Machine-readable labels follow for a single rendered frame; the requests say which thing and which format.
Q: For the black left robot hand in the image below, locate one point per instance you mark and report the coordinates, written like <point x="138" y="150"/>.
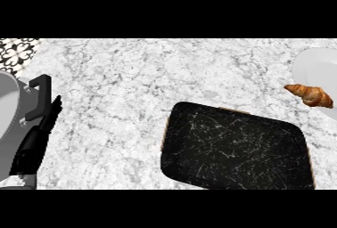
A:
<point x="32" y="145"/>

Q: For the black scratched tray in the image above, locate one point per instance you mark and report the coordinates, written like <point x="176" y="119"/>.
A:
<point x="237" y="148"/>

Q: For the brown croissant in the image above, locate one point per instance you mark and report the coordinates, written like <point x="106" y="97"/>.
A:
<point x="314" y="96"/>

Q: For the white plate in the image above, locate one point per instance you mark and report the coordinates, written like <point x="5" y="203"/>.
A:
<point x="317" y="69"/>

